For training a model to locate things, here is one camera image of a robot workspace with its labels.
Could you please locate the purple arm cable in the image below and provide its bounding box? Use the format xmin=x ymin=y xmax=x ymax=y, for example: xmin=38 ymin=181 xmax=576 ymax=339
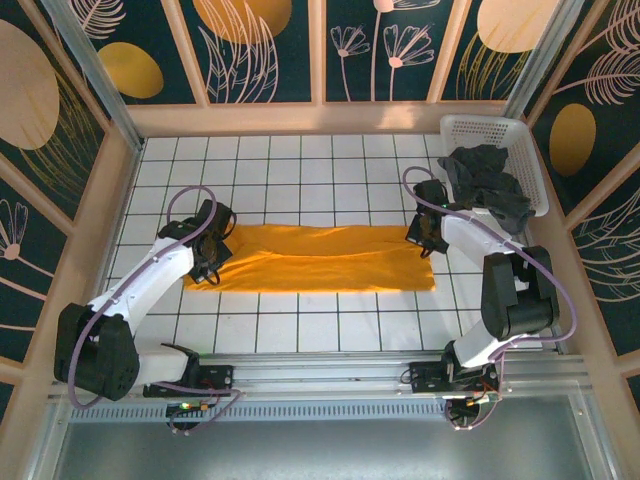
xmin=402 ymin=166 xmax=577 ymax=361
xmin=68 ymin=184 xmax=220 ymax=410

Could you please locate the aluminium frame post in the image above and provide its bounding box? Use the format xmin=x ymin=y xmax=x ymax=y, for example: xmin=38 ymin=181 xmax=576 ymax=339
xmin=40 ymin=0 xmax=147 ymax=153
xmin=503 ymin=0 xmax=587 ymax=124

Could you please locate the dark grey t-shirt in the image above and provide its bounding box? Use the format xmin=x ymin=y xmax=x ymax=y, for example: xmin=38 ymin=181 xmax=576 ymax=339
xmin=449 ymin=143 xmax=537 ymax=236

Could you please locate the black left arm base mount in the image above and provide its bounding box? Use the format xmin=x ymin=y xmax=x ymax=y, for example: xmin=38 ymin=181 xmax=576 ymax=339
xmin=143 ymin=343 xmax=236 ymax=400

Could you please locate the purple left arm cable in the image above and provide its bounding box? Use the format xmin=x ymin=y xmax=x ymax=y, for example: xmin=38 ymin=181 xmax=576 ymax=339
xmin=68 ymin=184 xmax=220 ymax=410

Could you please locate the yellow t-shirt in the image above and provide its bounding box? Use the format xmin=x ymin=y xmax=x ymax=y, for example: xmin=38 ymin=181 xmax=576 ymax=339
xmin=181 ymin=223 xmax=437 ymax=294

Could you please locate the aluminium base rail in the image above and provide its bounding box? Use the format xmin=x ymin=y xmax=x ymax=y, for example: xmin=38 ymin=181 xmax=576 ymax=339
xmin=47 ymin=349 xmax=589 ymax=399

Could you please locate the slotted metal cable duct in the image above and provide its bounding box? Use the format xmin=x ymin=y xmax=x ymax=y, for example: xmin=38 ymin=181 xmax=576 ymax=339
xmin=47 ymin=398 xmax=601 ymax=426

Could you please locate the grey-blue t-shirt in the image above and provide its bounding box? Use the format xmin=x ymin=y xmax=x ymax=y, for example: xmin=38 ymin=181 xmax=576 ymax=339
xmin=436 ymin=154 xmax=476 ymax=199

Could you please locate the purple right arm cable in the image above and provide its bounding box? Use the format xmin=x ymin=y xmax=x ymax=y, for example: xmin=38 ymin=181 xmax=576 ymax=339
xmin=402 ymin=166 xmax=577 ymax=361

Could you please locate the white plastic laundry basket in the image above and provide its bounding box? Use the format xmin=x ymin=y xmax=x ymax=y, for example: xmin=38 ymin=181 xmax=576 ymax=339
xmin=438 ymin=114 xmax=551 ymax=219

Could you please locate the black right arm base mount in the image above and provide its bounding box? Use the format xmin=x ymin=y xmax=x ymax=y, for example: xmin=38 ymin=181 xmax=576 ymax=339
xmin=408 ymin=352 xmax=501 ymax=401

